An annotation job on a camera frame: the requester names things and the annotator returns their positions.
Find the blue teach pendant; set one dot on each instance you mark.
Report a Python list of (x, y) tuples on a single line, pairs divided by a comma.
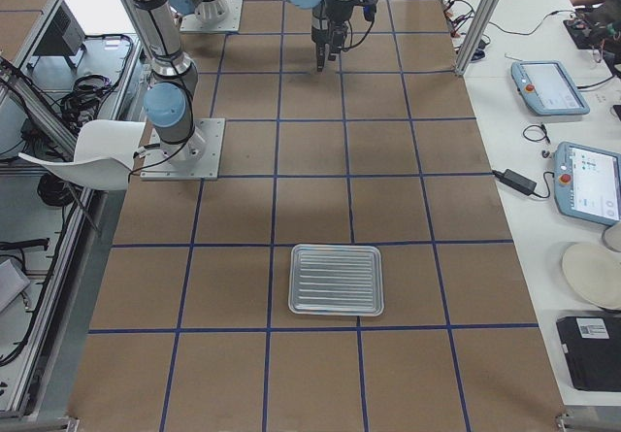
[(587, 183), (547, 88)]

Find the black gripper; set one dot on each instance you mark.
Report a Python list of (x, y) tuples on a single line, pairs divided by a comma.
[(324, 33)]

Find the black laptop with label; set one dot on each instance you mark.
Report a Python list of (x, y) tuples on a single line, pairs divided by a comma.
[(591, 346)]

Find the white round plate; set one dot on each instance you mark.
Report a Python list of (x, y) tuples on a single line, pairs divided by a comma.
[(594, 274)]

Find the black power adapter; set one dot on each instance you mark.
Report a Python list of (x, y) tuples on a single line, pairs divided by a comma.
[(515, 181)]

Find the far blue teach pendant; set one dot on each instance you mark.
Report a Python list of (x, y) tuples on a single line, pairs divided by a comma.
[(547, 88)]

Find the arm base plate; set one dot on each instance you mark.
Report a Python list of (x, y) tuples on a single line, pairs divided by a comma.
[(198, 159), (231, 24)]

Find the aluminium frame post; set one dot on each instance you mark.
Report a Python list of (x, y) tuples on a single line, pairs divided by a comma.
[(482, 16)]

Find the white plastic chair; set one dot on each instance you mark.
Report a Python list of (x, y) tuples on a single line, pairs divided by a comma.
[(103, 155)]

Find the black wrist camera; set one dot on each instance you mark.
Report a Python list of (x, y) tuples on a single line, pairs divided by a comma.
[(369, 9)]

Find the silver ribbed metal tray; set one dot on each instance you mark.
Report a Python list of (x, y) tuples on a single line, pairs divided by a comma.
[(336, 280)]

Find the near blue teach pendant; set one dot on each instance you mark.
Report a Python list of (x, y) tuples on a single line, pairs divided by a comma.
[(587, 183)]

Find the black electronics board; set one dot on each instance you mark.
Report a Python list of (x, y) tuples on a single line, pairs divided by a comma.
[(586, 34)]

